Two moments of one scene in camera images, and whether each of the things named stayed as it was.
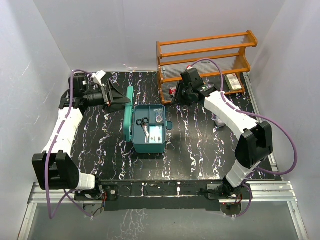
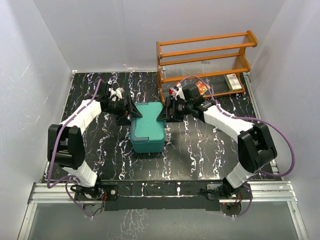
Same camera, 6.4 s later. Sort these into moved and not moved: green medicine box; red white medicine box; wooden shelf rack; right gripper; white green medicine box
Moved: green medicine box; right gripper
Not moved: wooden shelf rack; red white medicine box; white green medicine box
